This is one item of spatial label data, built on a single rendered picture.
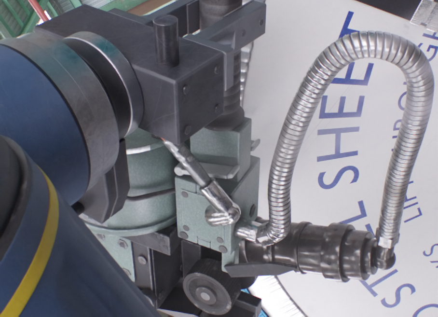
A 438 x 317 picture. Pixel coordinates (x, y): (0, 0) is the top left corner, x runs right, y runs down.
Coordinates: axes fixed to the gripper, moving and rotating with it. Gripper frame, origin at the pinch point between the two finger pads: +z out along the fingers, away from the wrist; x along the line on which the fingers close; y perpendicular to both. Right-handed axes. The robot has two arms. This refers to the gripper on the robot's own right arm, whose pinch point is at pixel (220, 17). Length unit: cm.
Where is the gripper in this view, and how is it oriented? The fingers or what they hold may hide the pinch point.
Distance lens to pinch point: 53.5
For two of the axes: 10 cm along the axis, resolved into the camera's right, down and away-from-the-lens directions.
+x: -8.0, -3.5, 4.8
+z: 6.0, -4.7, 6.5
